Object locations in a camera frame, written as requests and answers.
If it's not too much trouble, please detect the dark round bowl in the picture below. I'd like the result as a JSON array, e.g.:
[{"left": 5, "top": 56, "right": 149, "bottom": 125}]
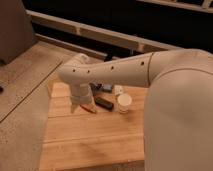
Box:
[{"left": 90, "top": 83, "right": 102, "bottom": 95}]

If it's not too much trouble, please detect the grey cabinet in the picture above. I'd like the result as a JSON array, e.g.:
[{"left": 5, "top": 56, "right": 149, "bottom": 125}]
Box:
[{"left": 0, "top": 0, "right": 37, "bottom": 64}]

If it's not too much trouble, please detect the blue sponge block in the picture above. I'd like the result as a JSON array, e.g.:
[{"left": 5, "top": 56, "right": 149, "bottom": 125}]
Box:
[{"left": 102, "top": 84, "right": 113, "bottom": 93}]

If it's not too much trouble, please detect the black rectangular block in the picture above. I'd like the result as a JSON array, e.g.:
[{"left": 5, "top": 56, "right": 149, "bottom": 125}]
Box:
[{"left": 95, "top": 97, "right": 114, "bottom": 110}]

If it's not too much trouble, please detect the white remote control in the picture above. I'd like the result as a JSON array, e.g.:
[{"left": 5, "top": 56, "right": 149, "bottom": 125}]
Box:
[{"left": 114, "top": 85, "right": 124, "bottom": 96}]

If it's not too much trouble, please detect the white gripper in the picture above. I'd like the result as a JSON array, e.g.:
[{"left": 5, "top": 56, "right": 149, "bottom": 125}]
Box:
[{"left": 70, "top": 84, "right": 95, "bottom": 113}]

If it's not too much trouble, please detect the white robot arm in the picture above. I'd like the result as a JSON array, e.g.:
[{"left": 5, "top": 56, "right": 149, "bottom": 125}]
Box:
[{"left": 59, "top": 49, "right": 213, "bottom": 171}]

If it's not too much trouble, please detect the wooden cutting board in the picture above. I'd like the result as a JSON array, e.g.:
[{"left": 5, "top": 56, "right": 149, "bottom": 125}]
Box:
[{"left": 39, "top": 82, "right": 147, "bottom": 171}]

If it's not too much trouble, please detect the white paper cup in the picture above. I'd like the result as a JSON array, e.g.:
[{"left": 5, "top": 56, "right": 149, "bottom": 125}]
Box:
[{"left": 117, "top": 93, "right": 132, "bottom": 113}]

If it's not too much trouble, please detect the white window rail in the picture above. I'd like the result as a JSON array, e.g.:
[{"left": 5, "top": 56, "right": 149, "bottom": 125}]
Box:
[{"left": 27, "top": 10, "right": 178, "bottom": 53}]

